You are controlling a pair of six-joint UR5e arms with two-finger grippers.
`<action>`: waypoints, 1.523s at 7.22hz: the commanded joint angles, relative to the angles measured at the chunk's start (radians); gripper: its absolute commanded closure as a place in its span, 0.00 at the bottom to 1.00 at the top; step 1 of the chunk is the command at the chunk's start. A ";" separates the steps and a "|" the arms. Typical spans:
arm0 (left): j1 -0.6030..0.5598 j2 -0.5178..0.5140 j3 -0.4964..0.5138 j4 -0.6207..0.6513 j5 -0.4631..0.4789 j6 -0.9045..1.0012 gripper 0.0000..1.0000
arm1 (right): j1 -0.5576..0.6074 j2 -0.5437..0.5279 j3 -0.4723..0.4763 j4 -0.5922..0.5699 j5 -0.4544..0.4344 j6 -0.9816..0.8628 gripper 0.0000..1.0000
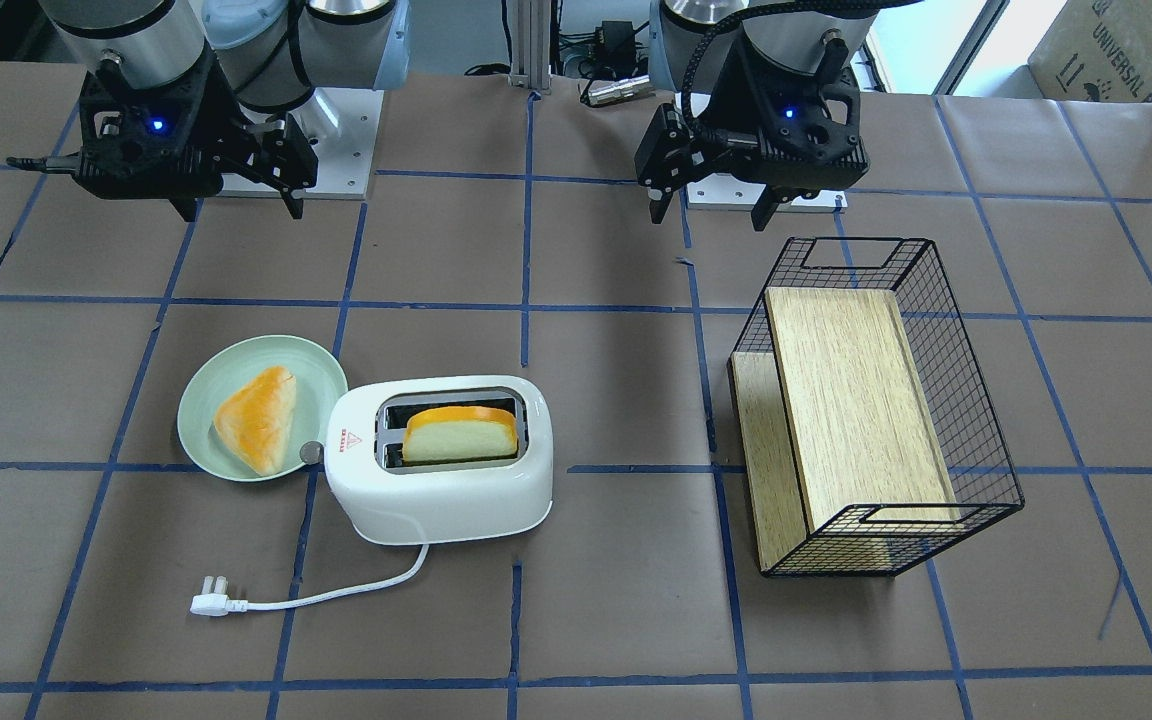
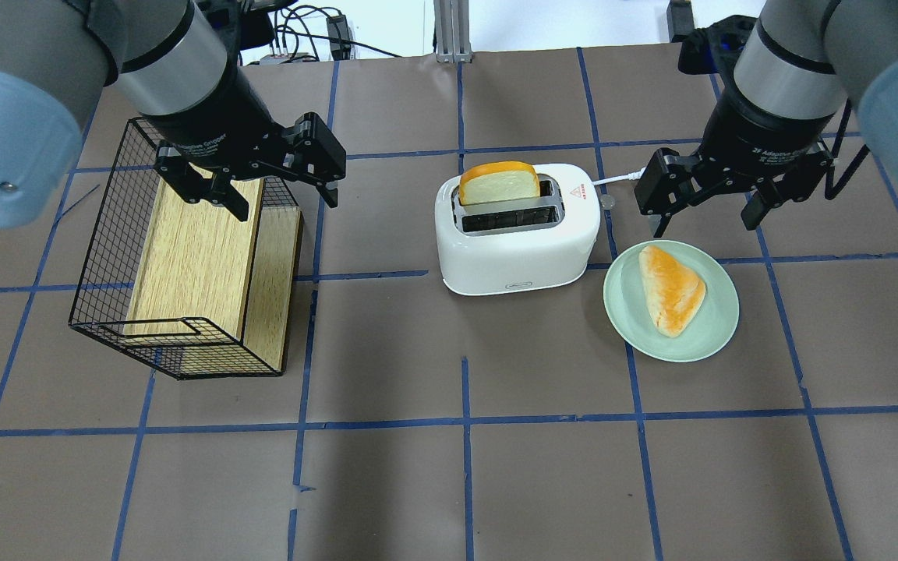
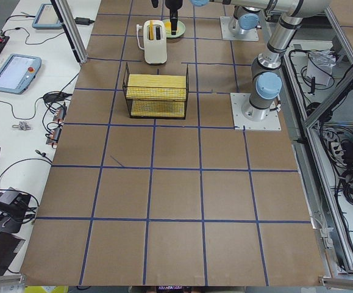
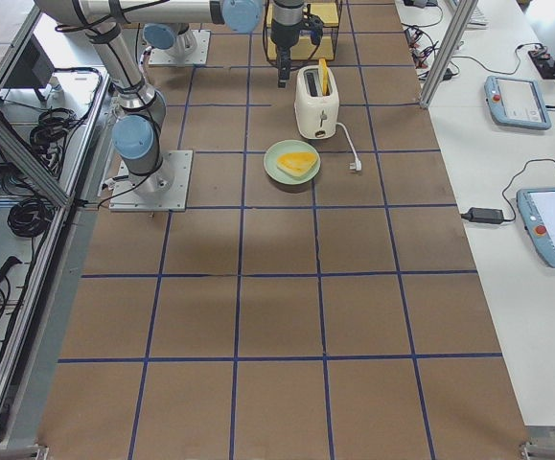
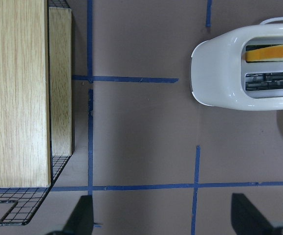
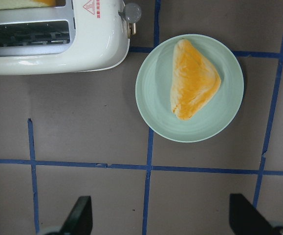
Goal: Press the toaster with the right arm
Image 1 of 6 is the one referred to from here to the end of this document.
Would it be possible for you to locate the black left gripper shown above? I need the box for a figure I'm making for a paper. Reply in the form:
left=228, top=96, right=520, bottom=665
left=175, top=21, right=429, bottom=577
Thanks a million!
left=635, top=35, right=869, bottom=232

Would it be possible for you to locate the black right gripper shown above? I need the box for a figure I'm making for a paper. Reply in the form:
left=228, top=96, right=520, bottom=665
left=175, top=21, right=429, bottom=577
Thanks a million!
left=70, top=46, right=319, bottom=223

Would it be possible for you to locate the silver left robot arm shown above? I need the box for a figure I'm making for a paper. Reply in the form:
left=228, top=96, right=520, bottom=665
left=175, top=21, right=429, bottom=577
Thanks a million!
left=634, top=1, right=886, bottom=232

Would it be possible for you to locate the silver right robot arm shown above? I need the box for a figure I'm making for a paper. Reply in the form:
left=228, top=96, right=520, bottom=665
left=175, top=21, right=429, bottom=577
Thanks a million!
left=9, top=1, right=410, bottom=222

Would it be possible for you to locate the silver toaster knob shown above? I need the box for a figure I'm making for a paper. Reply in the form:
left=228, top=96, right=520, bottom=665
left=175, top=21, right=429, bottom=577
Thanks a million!
left=300, top=441, right=325, bottom=468

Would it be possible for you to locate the bread slice in toaster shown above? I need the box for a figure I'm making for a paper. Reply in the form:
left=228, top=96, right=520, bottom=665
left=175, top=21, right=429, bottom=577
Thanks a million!
left=401, top=406, right=518, bottom=465

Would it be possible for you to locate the white two-slot toaster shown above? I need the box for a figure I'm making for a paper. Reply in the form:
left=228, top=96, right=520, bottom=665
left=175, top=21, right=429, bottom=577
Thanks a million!
left=323, top=374, right=554, bottom=546

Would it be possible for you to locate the silver cylindrical connector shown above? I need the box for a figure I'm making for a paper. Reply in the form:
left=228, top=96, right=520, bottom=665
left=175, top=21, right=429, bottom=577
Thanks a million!
left=579, top=76, right=654, bottom=108

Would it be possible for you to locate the black power adapter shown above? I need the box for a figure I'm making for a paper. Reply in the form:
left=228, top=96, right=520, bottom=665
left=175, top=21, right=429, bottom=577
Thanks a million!
left=593, top=20, right=637, bottom=68

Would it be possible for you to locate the light green plate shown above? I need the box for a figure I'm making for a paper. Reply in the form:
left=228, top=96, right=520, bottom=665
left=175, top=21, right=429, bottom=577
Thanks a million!
left=177, top=334, right=347, bottom=482

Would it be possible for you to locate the triangular bread on plate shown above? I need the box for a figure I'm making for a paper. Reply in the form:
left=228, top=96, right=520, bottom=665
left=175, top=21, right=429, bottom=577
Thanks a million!
left=212, top=365, right=298, bottom=477

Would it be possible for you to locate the wooden board in basket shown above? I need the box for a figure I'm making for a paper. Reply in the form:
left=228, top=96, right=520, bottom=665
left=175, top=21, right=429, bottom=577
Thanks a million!
left=730, top=287, right=967, bottom=577

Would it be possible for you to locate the cardboard box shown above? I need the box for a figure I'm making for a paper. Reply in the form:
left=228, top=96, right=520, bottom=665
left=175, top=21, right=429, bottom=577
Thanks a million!
left=1028, top=1, right=1152, bottom=103

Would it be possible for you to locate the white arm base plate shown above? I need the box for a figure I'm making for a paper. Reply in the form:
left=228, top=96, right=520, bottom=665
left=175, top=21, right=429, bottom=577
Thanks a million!
left=687, top=174, right=849, bottom=214
left=198, top=88, right=384, bottom=200

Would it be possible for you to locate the aluminium frame post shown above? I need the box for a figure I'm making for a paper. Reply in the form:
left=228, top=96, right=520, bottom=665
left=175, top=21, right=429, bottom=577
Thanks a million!
left=505, top=1, right=559, bottom=96

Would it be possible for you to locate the black wire basket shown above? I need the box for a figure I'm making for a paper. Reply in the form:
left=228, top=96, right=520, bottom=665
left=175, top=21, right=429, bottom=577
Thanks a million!
left=730, top=237, right=1025, bottom=577

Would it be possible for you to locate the white power cable with plug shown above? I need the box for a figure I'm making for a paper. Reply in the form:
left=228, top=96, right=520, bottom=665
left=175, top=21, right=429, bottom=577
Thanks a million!
left=189, top=543, right=431, bottom=617

